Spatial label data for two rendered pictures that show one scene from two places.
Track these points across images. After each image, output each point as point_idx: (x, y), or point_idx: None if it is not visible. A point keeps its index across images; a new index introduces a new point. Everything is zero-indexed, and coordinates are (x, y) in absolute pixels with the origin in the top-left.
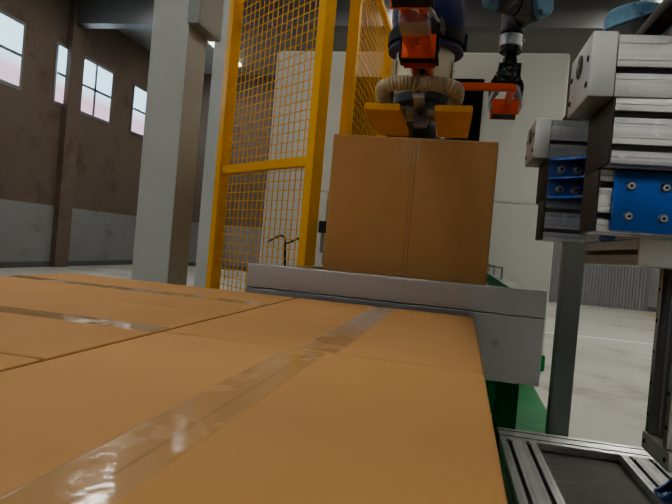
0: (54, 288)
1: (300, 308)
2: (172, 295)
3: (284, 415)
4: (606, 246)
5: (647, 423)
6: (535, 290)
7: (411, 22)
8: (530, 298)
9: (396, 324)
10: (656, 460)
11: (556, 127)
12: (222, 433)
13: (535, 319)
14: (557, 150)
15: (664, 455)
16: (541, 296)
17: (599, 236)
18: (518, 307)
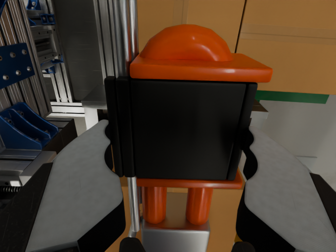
0: None
1: (219, 30)
2: (297, 26)
3: None
4: (32, 60)
5: (54, 54)
6: (87, 102)
7: (177, 192)
8: (91, 99)
9: (163, 1)
10: (57, 38)
11: (19, 169)
12: None
13: (92, 95)
14: (30, 154)
15: (53, 30)
16: (85, 99)
17: (33, 73)
18: (99, 97)
